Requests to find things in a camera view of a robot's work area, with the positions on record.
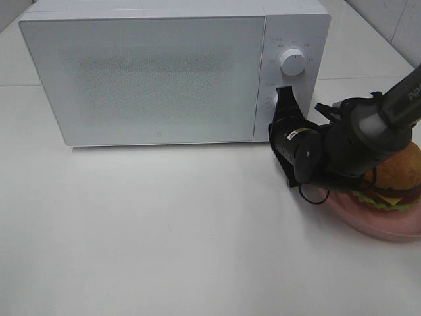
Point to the pink round plate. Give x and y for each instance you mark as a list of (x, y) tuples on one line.
[(393, 226)]

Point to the white round knob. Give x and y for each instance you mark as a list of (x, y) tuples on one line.
[(292, 61), (273, 101)]

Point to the burger with lettuce and cheese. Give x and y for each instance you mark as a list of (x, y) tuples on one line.
[(393, 185)]

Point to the upper white round knob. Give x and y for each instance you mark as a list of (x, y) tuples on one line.
[(292, 61)]

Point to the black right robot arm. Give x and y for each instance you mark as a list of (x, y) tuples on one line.
[(361, 134)]

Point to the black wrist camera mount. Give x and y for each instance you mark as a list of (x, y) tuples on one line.
[(333, 113)]

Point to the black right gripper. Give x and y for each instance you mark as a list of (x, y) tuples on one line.
[(297, 143)]

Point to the white microwave oven body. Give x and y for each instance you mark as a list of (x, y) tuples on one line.
[(287, 23)]

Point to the lower white round knob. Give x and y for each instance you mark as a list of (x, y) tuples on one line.
[(273, 101)]

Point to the white microwave door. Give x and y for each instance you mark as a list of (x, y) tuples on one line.
[(137, 82)]

